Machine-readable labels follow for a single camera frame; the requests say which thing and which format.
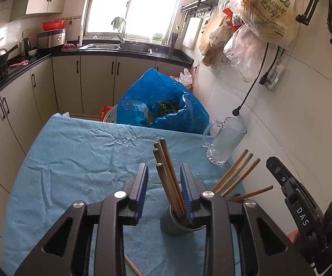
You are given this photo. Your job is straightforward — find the white cutting board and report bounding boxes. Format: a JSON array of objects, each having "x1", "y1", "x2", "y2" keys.
[{"x1": 182, "y1": 17, "x2": 203, "y2": 49}]

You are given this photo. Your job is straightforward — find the black power cable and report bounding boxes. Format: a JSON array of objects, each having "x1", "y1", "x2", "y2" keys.
[{"x1": 232, "y1": 43, "x2": 270, "y2": 117}]

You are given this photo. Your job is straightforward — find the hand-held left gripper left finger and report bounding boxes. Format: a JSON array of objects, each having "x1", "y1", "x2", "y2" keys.
[{"x1": 14, "y1": 163, "x2": 149, "y2": 276}]

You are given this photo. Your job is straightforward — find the hanging card holder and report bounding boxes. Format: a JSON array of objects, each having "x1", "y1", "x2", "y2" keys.
[{"x1": 265, "y1": 63, "x2": 285, "y2": 91}]

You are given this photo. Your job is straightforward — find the black wall rack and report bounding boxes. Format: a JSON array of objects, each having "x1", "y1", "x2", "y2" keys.
[{"x1": 180, "y1": 0, "x2": 227, "y2": 16}]

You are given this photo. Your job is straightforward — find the red plastic bag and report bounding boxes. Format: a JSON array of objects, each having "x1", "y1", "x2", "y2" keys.
[{"x1": 101, "y1": 105, "x2": 113, "y2": 121}]

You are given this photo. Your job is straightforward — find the clear glass mug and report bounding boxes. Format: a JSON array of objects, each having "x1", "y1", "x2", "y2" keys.
[{"x1": 202, "y1": 117, "x2": 247, "y2": 166}]

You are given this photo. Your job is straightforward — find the metal faucet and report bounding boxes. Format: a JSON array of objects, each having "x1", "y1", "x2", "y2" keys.
[{"x1": 117, "y1": 20, "x2": 128, "y2": 43}]

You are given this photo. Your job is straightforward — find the beige lower cabinets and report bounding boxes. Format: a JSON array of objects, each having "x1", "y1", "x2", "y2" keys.
[{"x1": 0, "y1": 55, "x2": 193, "y2": 202}]

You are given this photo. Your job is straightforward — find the red plastic basin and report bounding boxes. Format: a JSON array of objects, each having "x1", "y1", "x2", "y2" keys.
[{"x1": 42, "y1": 20, "x2": 68, "y2": 32}]

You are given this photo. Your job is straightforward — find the green vegetables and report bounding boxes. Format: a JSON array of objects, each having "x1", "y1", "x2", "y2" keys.
[{"x1": 150, "y1": 101, "x2": 181, "y2": 118}]

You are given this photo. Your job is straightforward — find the steel kitchen sink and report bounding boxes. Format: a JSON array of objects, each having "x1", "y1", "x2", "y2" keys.
[{"x1": 78, "y1": 43, "x2": 152, "y2": 55}]

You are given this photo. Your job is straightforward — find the large printed plastic bag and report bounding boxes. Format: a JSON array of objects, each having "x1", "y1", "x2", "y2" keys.
[{"x1": 229, "y1": 0, "x2": 300, "y2": 48}]

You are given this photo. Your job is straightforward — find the brown hanging bag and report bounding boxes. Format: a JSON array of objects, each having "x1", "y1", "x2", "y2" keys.
[{"x1": 197, "y1": 14, "x2": 232, "y2": 66}]

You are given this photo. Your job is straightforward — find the white plastic bag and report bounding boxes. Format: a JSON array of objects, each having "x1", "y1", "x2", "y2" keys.
[{"x1": 170, "y1": 68, "x2": 194, "y2": 87}]

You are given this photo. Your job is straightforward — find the kitchen window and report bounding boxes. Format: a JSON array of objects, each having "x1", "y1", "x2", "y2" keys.
[{"x1": 82, "y1": 0, "x2": 202, "y2": 38}]

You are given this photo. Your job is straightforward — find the blue plastic bag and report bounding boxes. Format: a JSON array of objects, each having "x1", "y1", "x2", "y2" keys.
[{"x1": 116, "y1": 67, "x2": 210, "y2": 135}]

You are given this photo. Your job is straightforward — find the black kitchen countertop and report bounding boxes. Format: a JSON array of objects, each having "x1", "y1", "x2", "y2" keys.
[{"x1": 0, "y1": 44, "x2": 194, "y2": 107}]

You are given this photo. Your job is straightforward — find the dark grey utensil holder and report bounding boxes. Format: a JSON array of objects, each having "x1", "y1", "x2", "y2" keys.
[{"x1": 159, "y1": 205, "x2": 207, "y2": 237}]

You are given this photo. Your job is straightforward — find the metal box appliance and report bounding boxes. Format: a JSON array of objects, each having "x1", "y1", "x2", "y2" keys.
[{"x1": 37, "y1": 28, "x2": 66, "y2": 49}]

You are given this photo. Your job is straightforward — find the blue tablecloth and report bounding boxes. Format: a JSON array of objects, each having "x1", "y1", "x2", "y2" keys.
[{"x1": 2, "y1": 113, "x2": 247, "y2": 276}]

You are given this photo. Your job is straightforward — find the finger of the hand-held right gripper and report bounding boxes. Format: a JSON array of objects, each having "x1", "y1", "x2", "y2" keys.
[{"x1": 266, "y1": 157, "x2": 298, "y2": 199}]

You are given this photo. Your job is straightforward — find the wooden chopstick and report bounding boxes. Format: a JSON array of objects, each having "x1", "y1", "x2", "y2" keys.
[
  {"x1": 124, "y1": 254, "x2": 144, "y2": 276},
  {"x1": 221, "y1": 158, "x2": 261, "y2": 198},
  {"x1": 211, "y1": 149, "x2": 249, "y2": 193},
  {"x1": 153, "y1": 149, "x2": 184, "y2": 219},
  {"x1": 159, "y1": 138, "x2": 185, "y2": 204},
  {"x1": 227, "y1": 185, "x2": 274, "y2": 202},
  {"x1": 153, "y1": 142, "x2": 184, "y2": 216},
  {"x1": 215, "y1": 153, "x2": 254, "y2": 194},
  {"x1": 156, "y1": 163, "x2": 184, "y2": 225}
]

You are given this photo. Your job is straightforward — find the clear hanging plastic bag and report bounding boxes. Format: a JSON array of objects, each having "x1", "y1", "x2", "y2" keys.
[{"x1": 223, "y1": 24, "x2": 265, "y2": 82}]

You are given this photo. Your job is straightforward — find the countertop chopstick caddy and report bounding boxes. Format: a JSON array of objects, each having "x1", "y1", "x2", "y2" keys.
[{"x1": 168, "y1": 32, "x2": 179, "y2": 55}]

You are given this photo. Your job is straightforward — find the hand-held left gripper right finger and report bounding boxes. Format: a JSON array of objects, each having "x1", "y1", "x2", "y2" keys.
[{"x1": 180, "y1": 163, "x2": 317, "y2": 276}]

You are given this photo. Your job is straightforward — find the steel basin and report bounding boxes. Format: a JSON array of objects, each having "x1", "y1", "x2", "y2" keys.
[{"x1": 118, "y1": 42, "x2": 152, "y2": 53}]

